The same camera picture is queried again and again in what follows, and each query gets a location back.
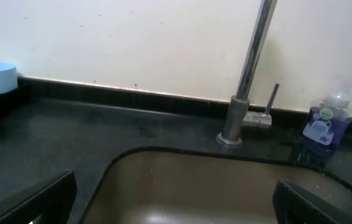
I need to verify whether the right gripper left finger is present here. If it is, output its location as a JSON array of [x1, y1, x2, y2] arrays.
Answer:
[[0, 169, 78, 224]]

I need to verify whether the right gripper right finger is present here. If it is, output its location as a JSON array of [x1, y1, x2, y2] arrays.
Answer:
[[272, 178, 352, 224]]

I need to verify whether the blue soap bottle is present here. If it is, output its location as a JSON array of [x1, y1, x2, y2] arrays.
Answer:
[[300, 90, 352, 155]]

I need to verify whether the steel sink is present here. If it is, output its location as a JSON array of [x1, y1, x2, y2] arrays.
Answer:
[[80, 146, 352, 224]]

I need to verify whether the steel tap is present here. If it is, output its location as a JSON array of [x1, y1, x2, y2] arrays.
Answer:
[[216, 0, 281, 147]]

